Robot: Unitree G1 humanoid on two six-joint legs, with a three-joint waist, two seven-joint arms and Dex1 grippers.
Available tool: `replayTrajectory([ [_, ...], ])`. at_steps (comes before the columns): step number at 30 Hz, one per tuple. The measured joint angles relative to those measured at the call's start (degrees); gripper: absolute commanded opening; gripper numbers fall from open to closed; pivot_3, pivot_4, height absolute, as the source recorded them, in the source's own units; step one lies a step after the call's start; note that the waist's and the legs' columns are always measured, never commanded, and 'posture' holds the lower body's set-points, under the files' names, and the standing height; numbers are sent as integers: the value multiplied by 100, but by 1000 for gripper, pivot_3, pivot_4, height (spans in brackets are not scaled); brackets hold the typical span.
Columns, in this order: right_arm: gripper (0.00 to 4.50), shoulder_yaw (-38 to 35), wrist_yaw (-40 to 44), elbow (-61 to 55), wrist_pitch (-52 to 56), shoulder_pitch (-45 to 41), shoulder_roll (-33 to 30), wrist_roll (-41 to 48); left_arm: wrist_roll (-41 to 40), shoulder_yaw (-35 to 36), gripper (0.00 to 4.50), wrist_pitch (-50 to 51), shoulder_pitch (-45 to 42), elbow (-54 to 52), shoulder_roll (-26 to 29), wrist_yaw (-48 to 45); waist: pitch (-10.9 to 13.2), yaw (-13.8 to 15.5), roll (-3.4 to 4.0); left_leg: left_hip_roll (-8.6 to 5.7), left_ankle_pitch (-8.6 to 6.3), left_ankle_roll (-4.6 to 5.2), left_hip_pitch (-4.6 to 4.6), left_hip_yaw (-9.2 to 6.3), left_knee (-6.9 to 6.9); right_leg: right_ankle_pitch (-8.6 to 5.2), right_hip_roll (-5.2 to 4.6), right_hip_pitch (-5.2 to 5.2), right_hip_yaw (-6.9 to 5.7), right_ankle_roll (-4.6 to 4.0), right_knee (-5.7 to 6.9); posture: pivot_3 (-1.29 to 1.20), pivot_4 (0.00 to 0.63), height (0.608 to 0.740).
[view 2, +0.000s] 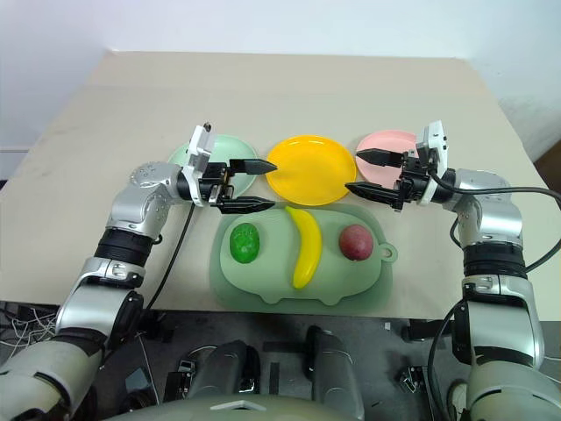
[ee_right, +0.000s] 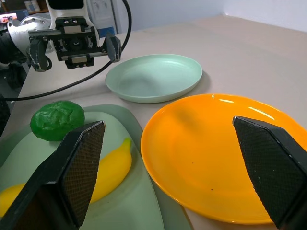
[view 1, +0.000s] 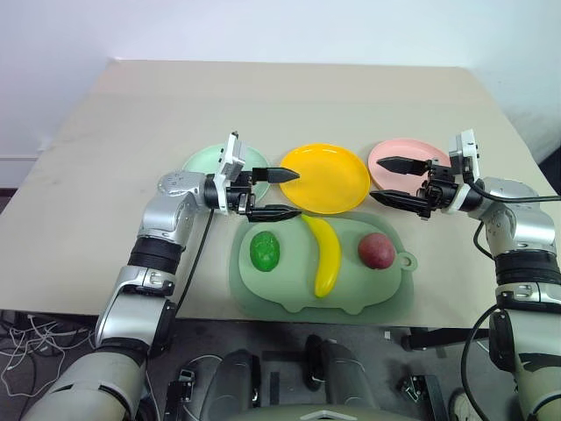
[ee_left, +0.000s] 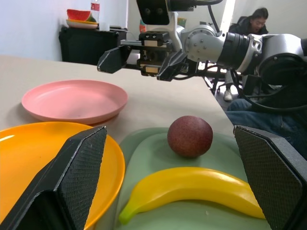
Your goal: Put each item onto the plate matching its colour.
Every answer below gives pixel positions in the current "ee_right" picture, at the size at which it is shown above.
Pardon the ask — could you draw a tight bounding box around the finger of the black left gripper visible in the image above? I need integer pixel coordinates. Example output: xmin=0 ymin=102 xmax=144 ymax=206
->
xmin=28 ymin=37 xmax=52 ymax=72
xmin=105 ymin=32 xmax=122 ymax=63

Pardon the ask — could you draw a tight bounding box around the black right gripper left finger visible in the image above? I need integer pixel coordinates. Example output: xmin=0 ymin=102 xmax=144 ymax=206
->
xmin=0 ymin=120 xmax=106 ymax=230

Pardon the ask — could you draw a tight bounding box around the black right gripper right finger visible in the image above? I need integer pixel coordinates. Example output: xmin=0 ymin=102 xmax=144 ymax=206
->
xmin=232 ymin=116 xmax=307 ymax=230

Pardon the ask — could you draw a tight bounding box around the mint green round plate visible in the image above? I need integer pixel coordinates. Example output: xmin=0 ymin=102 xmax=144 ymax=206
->
xmin=105 ymin=54 xmax=203 ymax=104

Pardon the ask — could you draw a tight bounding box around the green bumpy round fruit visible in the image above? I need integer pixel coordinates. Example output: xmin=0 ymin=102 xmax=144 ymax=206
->
xmin=29 ymin=100 xmax=85 ymax=142

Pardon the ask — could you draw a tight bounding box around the orange round plate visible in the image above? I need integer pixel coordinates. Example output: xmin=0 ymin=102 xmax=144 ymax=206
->
xmin=140 ymin=92 xmax=307 ymax=225

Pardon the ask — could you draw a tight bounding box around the yellow banana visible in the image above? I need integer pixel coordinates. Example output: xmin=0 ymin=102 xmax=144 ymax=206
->
xmin=0 ymin=137 xmax=133 ymax=218

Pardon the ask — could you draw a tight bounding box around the computer monitor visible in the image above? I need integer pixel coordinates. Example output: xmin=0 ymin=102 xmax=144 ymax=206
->
xmin=0 ymin=13 xmax=19 ymax=25

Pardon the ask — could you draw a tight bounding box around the pale green oval tray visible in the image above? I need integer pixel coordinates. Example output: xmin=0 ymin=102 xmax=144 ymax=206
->
xmin=0 ymin=104 xmax=192 ymax=230

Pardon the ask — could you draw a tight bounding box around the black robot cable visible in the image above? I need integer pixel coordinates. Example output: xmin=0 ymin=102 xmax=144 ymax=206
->
xmin=0 ymin=0 xmax=133 ymax=101

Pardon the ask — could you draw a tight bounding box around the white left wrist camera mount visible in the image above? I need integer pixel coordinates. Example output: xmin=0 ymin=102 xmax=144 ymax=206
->
xmin=47 ymin=0 xmax=100 ymax=47

